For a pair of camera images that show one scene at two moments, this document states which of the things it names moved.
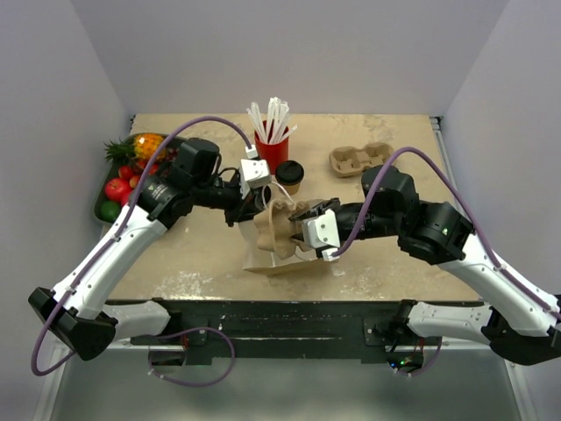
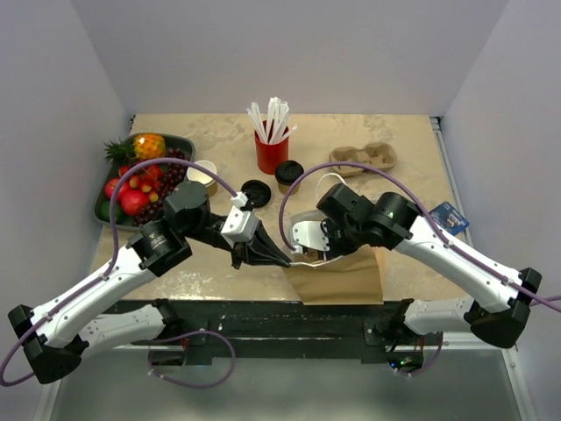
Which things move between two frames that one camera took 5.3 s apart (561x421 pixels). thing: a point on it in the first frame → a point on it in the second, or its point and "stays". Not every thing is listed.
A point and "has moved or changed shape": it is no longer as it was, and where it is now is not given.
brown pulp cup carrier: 348,160 stays
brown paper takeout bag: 266,261 has moved or changed shape
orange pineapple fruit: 145,146 stays
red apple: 117,189 stays
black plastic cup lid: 289,172 stays
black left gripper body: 234,203 → 206,234
